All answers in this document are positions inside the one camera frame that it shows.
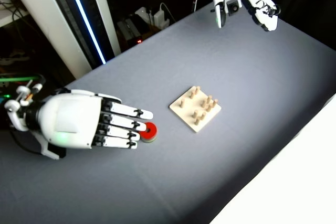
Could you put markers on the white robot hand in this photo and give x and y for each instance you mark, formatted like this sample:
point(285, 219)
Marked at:
point(71, 119)
point(265, 11)

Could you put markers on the wooden peg board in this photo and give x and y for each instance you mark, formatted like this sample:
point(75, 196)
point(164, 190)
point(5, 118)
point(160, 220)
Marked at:
point(195, 115)

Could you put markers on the white column with blue light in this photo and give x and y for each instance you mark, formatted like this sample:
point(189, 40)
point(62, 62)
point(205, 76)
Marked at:
point(60, 24)

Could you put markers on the black box with red light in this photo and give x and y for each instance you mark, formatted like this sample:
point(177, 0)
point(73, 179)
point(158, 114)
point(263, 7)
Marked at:
point(130, 33)

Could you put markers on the white power strip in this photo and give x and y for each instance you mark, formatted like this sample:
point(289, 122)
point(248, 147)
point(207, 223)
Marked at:
point(157, 16)

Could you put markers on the grey table cloth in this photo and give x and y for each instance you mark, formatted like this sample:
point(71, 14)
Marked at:
point(183, 171)

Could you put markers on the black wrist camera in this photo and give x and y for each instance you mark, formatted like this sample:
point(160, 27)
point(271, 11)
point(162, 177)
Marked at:
point(233, 7)

